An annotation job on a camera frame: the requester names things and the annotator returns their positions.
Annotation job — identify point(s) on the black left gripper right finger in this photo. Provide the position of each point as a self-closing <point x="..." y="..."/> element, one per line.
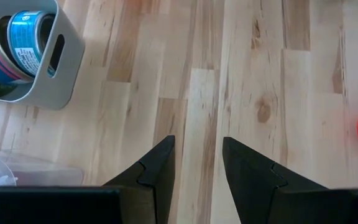
<point x="259" y="199"/>

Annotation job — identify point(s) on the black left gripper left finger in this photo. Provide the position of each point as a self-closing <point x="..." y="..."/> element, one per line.
<point x="129" y="202"/>

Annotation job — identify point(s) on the grey plastic bin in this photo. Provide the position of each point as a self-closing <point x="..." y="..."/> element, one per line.
<point x="57" y="90"/>

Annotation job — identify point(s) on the teal label tin can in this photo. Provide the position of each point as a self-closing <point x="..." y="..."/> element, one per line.
<point x="25" y="40"/>

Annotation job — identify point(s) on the clear plastic bin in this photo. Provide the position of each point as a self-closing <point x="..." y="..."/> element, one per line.
<point x="42" y="174"/>

